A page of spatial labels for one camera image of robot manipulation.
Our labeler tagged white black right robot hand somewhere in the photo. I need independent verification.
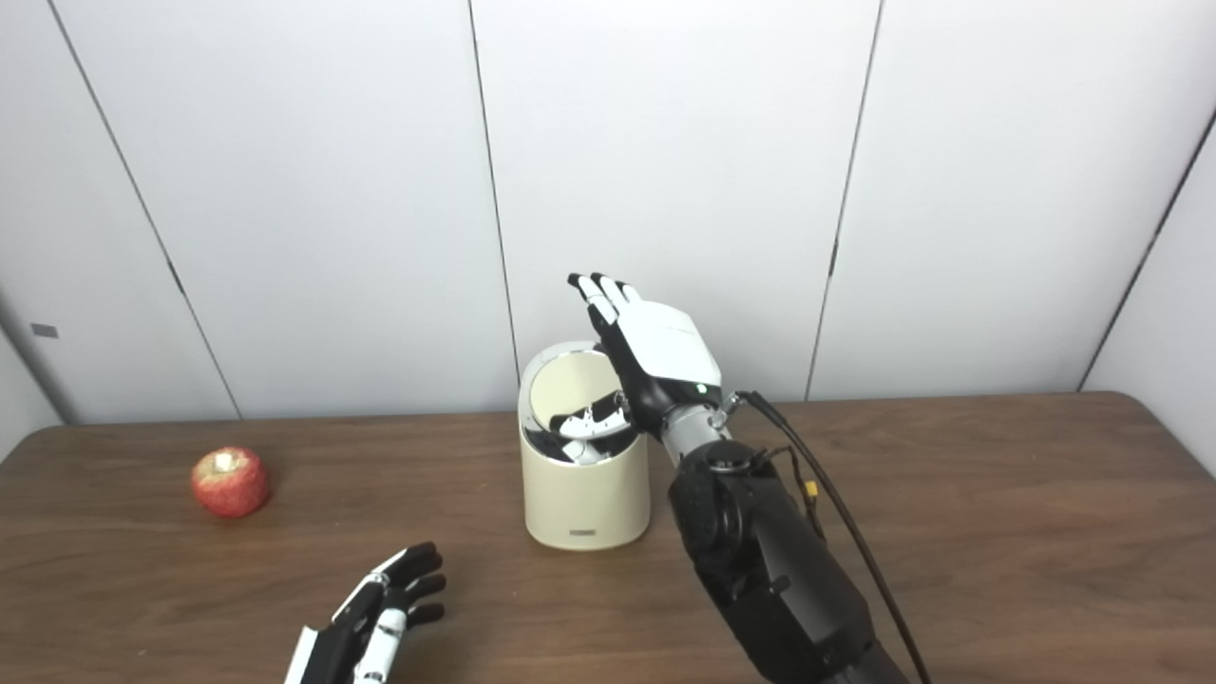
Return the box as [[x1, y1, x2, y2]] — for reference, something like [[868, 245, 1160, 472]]
[[549, 273, 725, 442]]

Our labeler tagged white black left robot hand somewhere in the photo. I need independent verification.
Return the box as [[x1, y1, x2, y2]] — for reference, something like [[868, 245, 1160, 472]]
[[284, 541, 447, 684]]

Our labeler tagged cream round bin lid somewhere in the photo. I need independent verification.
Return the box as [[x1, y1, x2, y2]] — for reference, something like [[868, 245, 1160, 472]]
[[529, 350, 623, 430]]

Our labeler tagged red apple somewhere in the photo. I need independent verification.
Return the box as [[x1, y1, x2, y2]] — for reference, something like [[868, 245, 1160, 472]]
[[191, 446, 271, 520]]

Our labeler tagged cream-colored round bin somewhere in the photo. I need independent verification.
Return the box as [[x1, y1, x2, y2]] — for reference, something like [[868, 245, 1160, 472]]
[[518, 341, 653, 551]]

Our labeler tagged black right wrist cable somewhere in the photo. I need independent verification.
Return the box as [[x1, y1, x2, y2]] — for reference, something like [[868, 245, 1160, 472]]
[[736, 389, 932, 684]]

